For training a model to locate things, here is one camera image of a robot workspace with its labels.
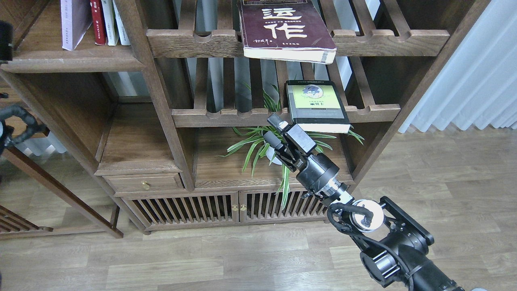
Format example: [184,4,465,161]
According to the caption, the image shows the green spider plant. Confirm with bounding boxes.
[219,83,366,211]

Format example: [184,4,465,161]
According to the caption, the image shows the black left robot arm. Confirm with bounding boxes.
[0,20,48,153]

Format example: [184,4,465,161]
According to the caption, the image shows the maroon book white characters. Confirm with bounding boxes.
[237,0,337,64]

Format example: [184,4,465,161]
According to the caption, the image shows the red upright book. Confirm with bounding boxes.
[89,0,107,46]

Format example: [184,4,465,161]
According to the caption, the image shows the dark wooden bookshelf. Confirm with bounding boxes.
[1,0,489,234]

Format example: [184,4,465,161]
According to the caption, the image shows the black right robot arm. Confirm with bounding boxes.
[264,114,463,291]

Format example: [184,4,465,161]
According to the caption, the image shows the pale lavender white book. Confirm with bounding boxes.
[60,0,92,51]

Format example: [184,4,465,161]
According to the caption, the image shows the brass drawer knob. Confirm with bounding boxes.
[141,181,150,190]

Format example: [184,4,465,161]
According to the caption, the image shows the green and black book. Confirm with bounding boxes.
[286,80,351,134]

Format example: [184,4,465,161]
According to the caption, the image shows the white teal upright book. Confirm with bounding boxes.
[113,0,131,46]

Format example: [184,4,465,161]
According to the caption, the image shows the white plant pot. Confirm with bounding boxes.
[266,147,282,164]

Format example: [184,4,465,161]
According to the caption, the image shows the white curtain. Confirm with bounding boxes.
[398,0,517,133]

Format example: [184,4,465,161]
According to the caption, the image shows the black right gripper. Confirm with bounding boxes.
[263,114,341,194]

